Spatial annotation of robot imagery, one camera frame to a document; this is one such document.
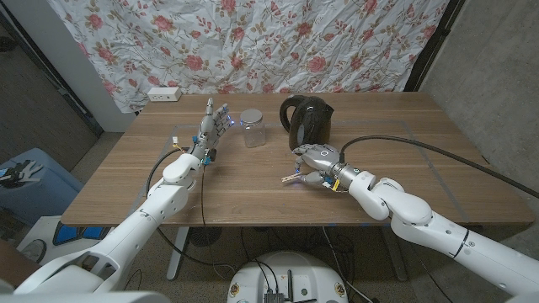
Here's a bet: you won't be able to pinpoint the white power strip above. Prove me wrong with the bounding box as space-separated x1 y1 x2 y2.
147 86 183 103

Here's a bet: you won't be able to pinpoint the grey table leg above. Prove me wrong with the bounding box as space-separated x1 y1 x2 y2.
378 226 408 282

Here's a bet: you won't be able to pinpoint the black and white gloves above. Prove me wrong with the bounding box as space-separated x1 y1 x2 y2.
0 159 44 189

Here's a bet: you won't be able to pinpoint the white robot mobile base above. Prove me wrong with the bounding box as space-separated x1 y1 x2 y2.
227 251 350 303

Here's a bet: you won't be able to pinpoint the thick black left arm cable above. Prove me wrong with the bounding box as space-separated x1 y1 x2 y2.
146 146 237 274

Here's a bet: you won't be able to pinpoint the black round fan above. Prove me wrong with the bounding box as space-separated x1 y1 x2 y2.
188 226 223 247

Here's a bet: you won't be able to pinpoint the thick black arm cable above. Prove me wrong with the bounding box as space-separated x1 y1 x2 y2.
146 146 237 274
339 135 539 199

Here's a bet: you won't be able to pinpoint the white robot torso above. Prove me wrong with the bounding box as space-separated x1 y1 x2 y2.
0 290 172 303

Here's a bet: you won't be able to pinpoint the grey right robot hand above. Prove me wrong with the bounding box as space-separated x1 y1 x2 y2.
291 143 358 193

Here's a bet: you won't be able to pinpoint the clear jar with metal lid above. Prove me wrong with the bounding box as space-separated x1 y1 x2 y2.
239 109 267 149

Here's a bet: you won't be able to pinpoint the thin black left hand cable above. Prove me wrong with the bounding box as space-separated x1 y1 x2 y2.
200 162 209 228

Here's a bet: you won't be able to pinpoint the white table leg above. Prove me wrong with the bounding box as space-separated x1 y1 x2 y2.
166 226 190 281

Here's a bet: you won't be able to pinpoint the floral backdrop sheet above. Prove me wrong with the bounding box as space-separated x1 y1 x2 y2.
45 0 451 114

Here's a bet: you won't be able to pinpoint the white board with blue patches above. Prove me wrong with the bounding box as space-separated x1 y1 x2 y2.
16 215 115 256

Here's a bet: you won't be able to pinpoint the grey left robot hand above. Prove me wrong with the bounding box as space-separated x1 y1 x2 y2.
188 97 236 166

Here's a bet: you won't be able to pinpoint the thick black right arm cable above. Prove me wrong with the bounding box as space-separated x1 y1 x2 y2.
339 135 539 199

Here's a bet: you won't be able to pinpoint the black electric kettle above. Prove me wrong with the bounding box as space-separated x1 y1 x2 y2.
279 94 335 152

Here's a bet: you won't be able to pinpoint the blue storage bin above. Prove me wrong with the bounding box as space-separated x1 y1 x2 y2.
0 146 84 226

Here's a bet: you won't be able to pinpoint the black backdrop stand pole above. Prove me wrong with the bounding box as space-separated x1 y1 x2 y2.
403 0 467 93

